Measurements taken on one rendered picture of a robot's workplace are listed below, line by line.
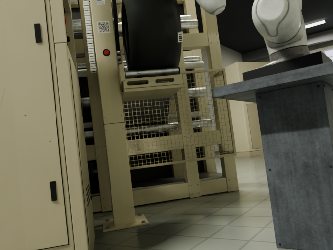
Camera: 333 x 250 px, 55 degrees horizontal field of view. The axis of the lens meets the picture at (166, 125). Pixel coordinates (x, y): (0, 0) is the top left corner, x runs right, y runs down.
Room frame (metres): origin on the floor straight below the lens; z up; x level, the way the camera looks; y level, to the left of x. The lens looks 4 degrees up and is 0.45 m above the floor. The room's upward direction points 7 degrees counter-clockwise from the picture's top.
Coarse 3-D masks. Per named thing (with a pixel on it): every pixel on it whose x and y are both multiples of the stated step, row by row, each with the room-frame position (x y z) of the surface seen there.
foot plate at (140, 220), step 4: (136, 216) 2.13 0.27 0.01; (140, 216) 2.11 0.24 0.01; (144, 216) 2.10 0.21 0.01; (108, 220) 2.09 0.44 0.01; (112, 220) 2.10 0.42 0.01; (136, 220) 2.01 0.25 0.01; (140, 220) 2.00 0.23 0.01; (144, 220) 1.93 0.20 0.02; (104, 224) 2.01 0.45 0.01; (108, 224) 2.00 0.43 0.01; (112, 224) 1.98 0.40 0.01; (124, 224) 1.95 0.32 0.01; (128, 224) 1.93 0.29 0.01; (132, 224) 1.92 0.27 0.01; (136, 224) 1.91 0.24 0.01; (140, 224) 1.90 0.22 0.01; (144, 224) 1.91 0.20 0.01; (148, 224) 1.91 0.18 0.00; (104, 228) 1.91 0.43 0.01; (108, 228) 1.88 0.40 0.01; (112, 228) 1.88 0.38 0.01; (116, 228) 1.88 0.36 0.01; (120, 228) 1.88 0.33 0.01; (124, 228) 1.89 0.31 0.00
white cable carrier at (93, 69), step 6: (84, 0) 1.95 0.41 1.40; (84, 6) 1.94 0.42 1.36; (84, 12) 1.94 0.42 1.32; (90, 18) 1.95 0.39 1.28; (90, 24) 1.95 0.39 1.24; (90, 30) 1.95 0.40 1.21; (90, 36) 1.95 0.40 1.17; (90, 42) 1.95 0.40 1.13; (90, 48) 1.95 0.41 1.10; (90, 54) 1.95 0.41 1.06; (90, 60) 1.94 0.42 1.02; (90, 66) 1.97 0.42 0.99
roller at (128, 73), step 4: (156, 68) 1.95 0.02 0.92; (160, 68) 1.95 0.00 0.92; (164, 68) 1.95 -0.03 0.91; (168, 68) 1.95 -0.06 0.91; (172, 68) 1.96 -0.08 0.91; (176, 68) 1.96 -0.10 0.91; (128, 72) 1.90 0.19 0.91; (132, 72) 1.91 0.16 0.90; (136, 72) 1.91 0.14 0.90; (140, 72) 1.92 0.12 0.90; (144, 72) 1.92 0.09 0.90; (148, 72) 1.93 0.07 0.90; (152, 72) 1.93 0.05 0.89; (156, 72) 1.94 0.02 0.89; (160, 72) 1.94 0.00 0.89; (164, 72) 1.95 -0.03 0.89; (168, 72) 1.95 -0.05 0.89; (172, 72) 1.96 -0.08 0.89; (176, 72) 1.97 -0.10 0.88; (128, 76) 1.91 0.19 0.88; (132, 76) 1.92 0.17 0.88; (136, 76) 1.92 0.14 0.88; (140, 76) 1.93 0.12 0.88; (144, 76) 1.94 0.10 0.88
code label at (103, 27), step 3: (99, 21) 1.95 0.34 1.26; (102, 21) 1.95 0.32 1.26; (105, 21) 1.96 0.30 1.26; (108, 21) 1.96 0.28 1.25; (99, 24) 1.95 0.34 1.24; (102, 24) 1.95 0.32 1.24; (105, 24) 1.96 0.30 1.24; (108, 24) 1.96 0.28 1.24; (99, 27) 1.95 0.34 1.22; (102, 27) 1.95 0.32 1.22; (105, 27) 1.96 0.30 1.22; (108, 27) 1.96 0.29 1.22; (99, 30) 1.95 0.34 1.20; (102, 30) 1.95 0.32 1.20; (105, 30) 1.96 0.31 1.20; (108, 30) 1.96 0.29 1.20
